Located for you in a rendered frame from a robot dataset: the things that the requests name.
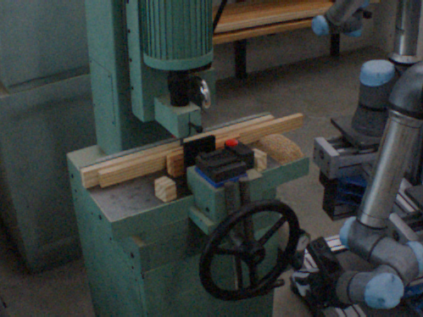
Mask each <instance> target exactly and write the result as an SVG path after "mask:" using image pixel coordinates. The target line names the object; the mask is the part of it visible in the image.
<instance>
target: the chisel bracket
mask: <svg viewBox="0 0 423 317"><path fill-rule="evenodd" d="M154 109H155V119H156V120H157V121H158V122H159V123H160V124H161V125H162V126H163V127H165V128H166V129H167V130H168V131H170V132H171V133H172V134H173V135H175V136H176V137H177V138H182V137H185V136H190V135H194V134H197V132H196V129H194V128H193V127H191V126H190V125H189V124H188V123H189V122H192V123H193V124H195V125H202V120H201V109H200V108H199V107H198V106H196V105H195V104H193V103H192V102H190V104H189V105H187V106H186V107H180V108H178V107H173V106H171V105H170V93H165V94H163V95H159V96H156V97H154Z"/></svg>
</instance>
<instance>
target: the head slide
mask: <svg viewBox="0 0 423 317"><path fill-rule="evenodd" d="M125 4H126V22H127V30H128V33H127V39H128V48H129V56H128V58H129V67H130V76H131V82H130V85H131V103H132V112H133V114H134V115H135V116H136V117H137V118H138V119H139V120H141V121H142V122H143V123H146V122H149V121H153V120H156V119H155V109H154V97H156V96H159V95H163V94H165V93H169V92H170V91H169V90H168V75H169V74H170V73H169V70H159V69H155V68H153V67H151V66H149V65H147V64H145V63H144V61H143V53H144V50H143V39H142V9H141V5H142V0H125Z"/></svg>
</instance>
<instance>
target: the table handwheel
mask: <svg viewBox="0 0 423 317"><path fill-rule="evenodd" d="M264 211H276V212H278V213H280V214H281V215H282V217H280V219H278V220H277V221H276V224H275V225H274V226H273V227H272V228H271V229H270V230H269V231H267V232H266V233H265V234H264V235H263V236H262V237H261V238H260V239H259V240H258V241H257V240H255V239H254V238H246V237H245V236H244V235H243V234H242V233H241V232H240V231H239V235H238V236H237V237H235V238H234V239H230V236H229V231H230V230H231V229H232V228H233V227H234V226H235V225H237V224H238V223H239V222H241V221H242V220H244V219H246V218H247V217H248V216H251V215H254V214H257V213H261V212H264ZM286 222H287V223H288V225H289V234H288V240H287V245H286V248H285V251H284V253H283V254H282V256H281V257H280V259H279V261H278V262H277V264H276V265H275V266H274V267H273V268H272V270H271V271H270V273H269V274H267V275H266V276H265V277H264V278H262V279H260V280H259V281H257V282H256V276H255V268H256V265H258V264H260V263H261V262H262V261H263V259H264V257H265V254H266V251H265V248H264V245H265V244H266V243H267V242H268V240H269V239H270V238H271V237H272V235H273V234H274V233H275V232H276V231H277V230H278V229H279V228H280V227H281V226H282V225H284V224H285V223H286ZM223 238H225V239H226V240H228V241H229V242H230V243H231V244H232V245H233V246H234V247H235V248H222V247H218V246H219V244H220V242H221V241H222V240H223ZM299 238H300V225H299V221H298V218H297V216H296V213H295V211H294V210H293V209H292V208H291V207H290V206H289V205H288V204H286V203H284V202H281V201H278V200H274V199H263V200H258V201H255V202H252V203H248V204H246V205H244V206H242V207H240V208H239V209H237V210H236V211H234V212H233V213H231V214H230V215H228V216H227V217H226V218H225V219H224V220H223V221H221V222H220V223H219V224H218V225H217V226H216V228H215V229H214V230H213V232H212V233H211V235H210V236H209V239H208V240H207V242H206V244H205V246H204V248H203V251H202V254H201V257H200V261H199V277H200V281H201V283H202V284H203V287H204V289H205V290H206V292H208V293H209V294H210V295H211V296H212V297H214V298H216V299H221V300H225V301H237V300H242V299H244V298H249V297H251V296H253V295H257V294H259V293H260V292H262V291H263V290H264V289H265V288H266V287H268V286H269V285H270V284H273V283H274V282H275V281H276V280H277V279H278V278H279V276H280V275H281V274H282V273H283V272H284V271H285V270H286V268H287V266H288V264H289V262H287V260H286V259H285V255H286V253H290V254H291V255H292V256H293V255H294V254H295V251H296V248H297V246H298V242H299ZM220 254H231V255H238V256H237V257H238V258H239V259H240V260H241V261H242V262H243V263H244V264H246V265H247V266H249V273H250V282H249V286H248V287H246V288H243V289H241V290H236V291H227V290H224V289H221V288H219V287H218V286H216V284H214V282H213V280H212V277H211V274H210V266H211V261H212V258H213V256H214V255H220Z"/></svg>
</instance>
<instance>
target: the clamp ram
mask: <svg viewBox="0 0 423 317"><path fill-rule="evenodd" d="M213 151H215V136H214V135H213V134H212V135H208V136H204V137H201V138H198V139H195V140H191V141H189V142H183V156H184V173H185V174H186V175H187V168H190V167H192V166H195V165H196V157H197V156H200V155H204V154H205V153H211V152H213Z"/></svg>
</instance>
